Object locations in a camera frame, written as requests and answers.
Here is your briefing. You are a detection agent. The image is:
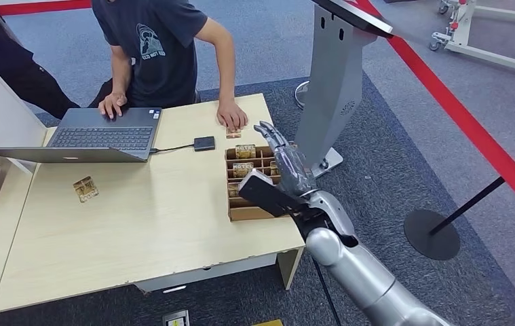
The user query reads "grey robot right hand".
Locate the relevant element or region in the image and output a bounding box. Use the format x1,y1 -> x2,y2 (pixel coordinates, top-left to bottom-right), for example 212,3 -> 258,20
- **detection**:
253,120 -> 318,198

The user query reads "person's right hand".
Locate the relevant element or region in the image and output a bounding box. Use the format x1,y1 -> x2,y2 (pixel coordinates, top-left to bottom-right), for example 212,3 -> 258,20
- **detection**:
98,92 -> 128,120

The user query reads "person's left hand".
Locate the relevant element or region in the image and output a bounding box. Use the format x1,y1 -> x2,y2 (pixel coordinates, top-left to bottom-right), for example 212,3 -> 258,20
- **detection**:
216,99 -> 249,132

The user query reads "wooden slotted card holder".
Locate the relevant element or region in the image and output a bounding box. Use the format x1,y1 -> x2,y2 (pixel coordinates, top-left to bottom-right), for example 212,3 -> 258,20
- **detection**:
225,143 -> 295,222

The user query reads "grey open laptop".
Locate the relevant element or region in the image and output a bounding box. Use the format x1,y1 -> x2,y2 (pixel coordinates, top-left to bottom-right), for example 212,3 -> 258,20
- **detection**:
0,107 -> 163,164

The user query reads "small black external drive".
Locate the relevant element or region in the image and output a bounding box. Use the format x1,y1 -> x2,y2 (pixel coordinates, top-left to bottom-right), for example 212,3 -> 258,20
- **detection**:
193,136 -> 216,152

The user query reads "grey kiosk stand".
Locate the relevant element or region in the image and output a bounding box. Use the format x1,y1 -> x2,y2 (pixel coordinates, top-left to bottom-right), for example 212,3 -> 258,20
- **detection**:
292,0 -> 394,179

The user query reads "dark grey carpet mat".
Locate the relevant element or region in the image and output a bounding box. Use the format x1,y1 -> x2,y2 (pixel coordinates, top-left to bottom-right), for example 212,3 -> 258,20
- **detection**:
0,74 -> 515,326

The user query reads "short red barrier tape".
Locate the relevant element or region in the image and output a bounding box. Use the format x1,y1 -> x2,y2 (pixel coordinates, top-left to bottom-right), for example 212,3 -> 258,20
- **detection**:
0,0 -> 92,16

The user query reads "large light wooden table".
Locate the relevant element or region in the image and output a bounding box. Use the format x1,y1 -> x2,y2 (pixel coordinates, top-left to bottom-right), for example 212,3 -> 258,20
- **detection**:
0,93 -> 307,314

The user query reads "long red barrier tape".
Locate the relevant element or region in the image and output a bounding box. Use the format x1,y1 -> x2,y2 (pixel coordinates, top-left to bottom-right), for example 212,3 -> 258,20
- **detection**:
355,0 -> 515,225

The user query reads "floor power outlet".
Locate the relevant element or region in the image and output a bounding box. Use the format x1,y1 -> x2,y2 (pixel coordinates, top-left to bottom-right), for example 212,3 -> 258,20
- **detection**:
162,310 -> 191,326

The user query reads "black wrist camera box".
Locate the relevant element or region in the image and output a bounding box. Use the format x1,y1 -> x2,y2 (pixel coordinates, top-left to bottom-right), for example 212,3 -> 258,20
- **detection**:
238,168 -> 305,218

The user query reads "black thin cable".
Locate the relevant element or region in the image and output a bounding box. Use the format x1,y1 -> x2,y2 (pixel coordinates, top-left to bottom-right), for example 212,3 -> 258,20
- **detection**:
149,143 -> 195,155

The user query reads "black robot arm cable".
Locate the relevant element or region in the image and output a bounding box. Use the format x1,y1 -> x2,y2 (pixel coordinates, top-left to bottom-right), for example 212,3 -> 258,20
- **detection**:
311,258 -> 343,326

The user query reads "black stanchion post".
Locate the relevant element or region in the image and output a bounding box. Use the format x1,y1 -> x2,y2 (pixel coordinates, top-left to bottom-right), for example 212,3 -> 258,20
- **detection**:
403,143 -> 515,261

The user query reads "white wheeled frame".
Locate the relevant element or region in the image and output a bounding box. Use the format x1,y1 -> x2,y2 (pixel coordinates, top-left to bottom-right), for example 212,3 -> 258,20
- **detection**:
428,0 -> 515,78

